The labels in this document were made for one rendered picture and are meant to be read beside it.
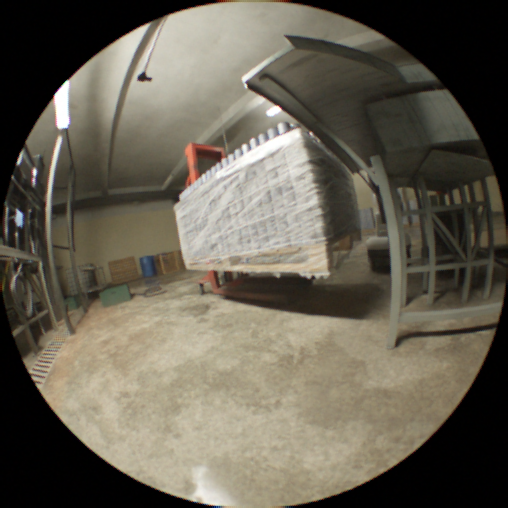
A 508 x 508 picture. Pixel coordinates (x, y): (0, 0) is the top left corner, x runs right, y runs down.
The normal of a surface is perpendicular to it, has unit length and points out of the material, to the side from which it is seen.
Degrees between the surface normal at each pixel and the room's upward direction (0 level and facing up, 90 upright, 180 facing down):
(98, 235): 90
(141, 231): 90
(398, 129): 90
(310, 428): 0
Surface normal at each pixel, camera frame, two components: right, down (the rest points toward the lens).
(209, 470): -0.20, -0.98
